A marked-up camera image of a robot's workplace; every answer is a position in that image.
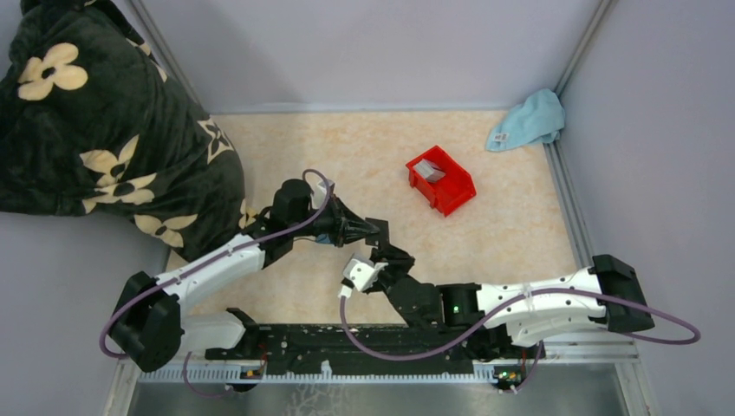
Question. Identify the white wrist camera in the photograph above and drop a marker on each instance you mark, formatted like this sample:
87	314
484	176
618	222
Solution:
320	192
359	274

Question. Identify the teal card holder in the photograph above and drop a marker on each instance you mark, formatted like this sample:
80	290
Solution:
324	238

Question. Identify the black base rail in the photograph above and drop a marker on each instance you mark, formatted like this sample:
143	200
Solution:
382	353

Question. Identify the red plastic bin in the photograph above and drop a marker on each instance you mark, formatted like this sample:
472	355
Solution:
453	191

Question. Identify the silver credit cards stack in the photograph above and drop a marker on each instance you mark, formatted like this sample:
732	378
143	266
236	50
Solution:
429	171

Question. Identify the black floral blanket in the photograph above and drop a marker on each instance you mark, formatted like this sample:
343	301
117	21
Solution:
92	123

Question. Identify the light blue cloth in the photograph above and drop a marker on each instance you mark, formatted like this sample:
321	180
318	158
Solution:
538	120

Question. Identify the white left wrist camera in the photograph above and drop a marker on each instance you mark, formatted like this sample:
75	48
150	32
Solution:
320	192

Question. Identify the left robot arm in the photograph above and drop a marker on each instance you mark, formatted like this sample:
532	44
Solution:
151	323

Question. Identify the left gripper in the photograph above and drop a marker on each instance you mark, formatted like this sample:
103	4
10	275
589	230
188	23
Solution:
347	225

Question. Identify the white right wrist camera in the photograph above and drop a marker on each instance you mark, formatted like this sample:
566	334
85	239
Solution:
359	274

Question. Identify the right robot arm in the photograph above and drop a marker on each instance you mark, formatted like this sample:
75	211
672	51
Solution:
606	295

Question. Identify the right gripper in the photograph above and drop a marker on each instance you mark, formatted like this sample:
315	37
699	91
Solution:
393	257

